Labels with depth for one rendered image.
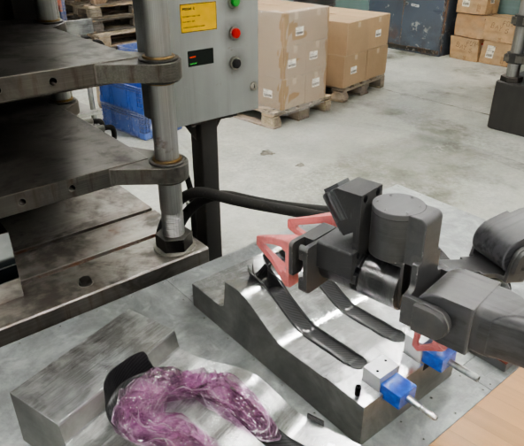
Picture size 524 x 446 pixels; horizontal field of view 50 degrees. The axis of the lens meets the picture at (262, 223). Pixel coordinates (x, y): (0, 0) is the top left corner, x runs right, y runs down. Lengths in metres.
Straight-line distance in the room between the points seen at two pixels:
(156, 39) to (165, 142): 0.24
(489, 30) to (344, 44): 2.63
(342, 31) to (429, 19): 2.60
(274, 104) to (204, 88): 3.33
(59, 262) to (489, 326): 1.17
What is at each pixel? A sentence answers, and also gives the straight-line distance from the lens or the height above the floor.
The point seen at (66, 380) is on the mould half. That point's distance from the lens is 0.99.
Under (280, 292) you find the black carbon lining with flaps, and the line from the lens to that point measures 1.11.
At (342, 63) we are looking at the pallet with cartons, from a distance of 5.53.
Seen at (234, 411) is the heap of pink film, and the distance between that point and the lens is 0.91.
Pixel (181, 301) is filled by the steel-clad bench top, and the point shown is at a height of 0.80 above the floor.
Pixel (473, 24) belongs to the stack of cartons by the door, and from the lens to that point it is 7.77.
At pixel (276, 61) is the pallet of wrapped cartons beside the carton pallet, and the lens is 4.77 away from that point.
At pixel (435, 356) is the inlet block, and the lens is 1.01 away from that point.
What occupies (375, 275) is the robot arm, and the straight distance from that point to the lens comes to 0.64.
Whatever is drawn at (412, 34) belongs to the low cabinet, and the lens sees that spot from 8.08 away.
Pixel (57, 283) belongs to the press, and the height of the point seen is 0.79.
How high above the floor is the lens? 1.57
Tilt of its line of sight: 28 degrees down
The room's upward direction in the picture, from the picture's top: straight up
